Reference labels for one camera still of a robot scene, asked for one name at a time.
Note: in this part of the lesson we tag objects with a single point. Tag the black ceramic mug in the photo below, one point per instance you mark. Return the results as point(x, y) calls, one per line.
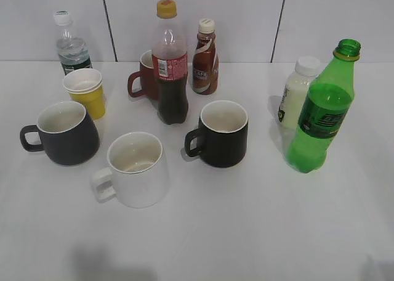
point(220, 139)

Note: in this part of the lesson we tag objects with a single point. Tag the red ceramic mug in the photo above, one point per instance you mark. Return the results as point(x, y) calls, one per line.
point(148, 86)

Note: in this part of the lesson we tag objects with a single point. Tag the clear water bottle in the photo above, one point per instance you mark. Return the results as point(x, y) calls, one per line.
point(71, 48)

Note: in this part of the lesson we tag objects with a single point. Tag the brown coffee drink bottle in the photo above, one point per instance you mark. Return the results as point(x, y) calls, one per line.
point(205, 60)

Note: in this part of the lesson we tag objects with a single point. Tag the yellow paper cup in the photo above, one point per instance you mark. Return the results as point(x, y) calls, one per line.
point(93, 101)

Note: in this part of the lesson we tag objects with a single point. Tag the white paper cup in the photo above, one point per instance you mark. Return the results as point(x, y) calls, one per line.
point(82, 80)

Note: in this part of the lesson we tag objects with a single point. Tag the white ceramic mug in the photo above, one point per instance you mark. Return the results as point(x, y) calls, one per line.
point(137, 173)

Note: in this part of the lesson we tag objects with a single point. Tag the white milk bottle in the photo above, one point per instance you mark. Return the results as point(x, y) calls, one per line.
point(295, 90)

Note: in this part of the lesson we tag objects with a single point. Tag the cola bottle yellow cap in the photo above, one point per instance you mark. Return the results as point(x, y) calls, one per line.
point(170, 68)

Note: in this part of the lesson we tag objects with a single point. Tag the green sprite bottle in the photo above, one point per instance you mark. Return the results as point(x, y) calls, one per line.
point(328, 99)

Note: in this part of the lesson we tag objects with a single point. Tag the gray ceramic mug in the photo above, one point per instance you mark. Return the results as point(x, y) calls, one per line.
point(65, 132)

